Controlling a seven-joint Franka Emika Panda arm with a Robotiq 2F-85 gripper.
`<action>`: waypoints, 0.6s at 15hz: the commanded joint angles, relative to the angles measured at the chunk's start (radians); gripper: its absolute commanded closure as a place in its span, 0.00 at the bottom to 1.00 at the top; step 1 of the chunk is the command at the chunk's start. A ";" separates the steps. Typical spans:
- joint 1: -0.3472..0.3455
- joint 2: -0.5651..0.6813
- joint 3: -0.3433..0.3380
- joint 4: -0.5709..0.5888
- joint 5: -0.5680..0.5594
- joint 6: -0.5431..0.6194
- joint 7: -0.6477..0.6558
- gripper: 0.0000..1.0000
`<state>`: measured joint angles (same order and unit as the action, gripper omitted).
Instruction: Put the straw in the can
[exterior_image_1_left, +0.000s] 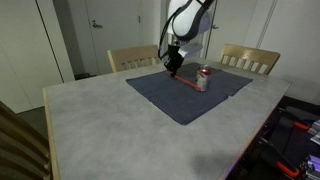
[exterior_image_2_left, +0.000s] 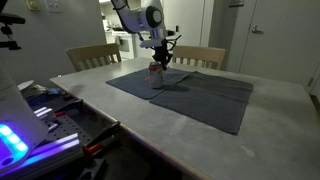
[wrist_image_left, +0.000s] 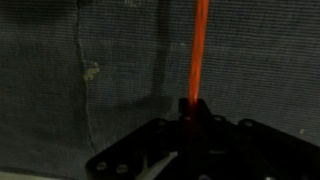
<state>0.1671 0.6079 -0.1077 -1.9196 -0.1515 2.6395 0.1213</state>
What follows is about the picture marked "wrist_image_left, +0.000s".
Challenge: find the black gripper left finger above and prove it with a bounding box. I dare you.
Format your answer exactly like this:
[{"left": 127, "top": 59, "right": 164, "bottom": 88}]
[{"left": 84, "top": 97, "right": 194, "bottom": 180}]

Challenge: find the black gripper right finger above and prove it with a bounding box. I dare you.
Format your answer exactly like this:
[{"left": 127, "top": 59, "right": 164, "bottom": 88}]
[{"left": 193, "top": 98, "right": 320, "bottom": 180}]

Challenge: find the red plastic straw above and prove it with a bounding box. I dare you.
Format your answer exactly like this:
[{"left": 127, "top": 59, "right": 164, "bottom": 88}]
[{"left": 185, "top": 0, "right": 211, "bottom": 111}]

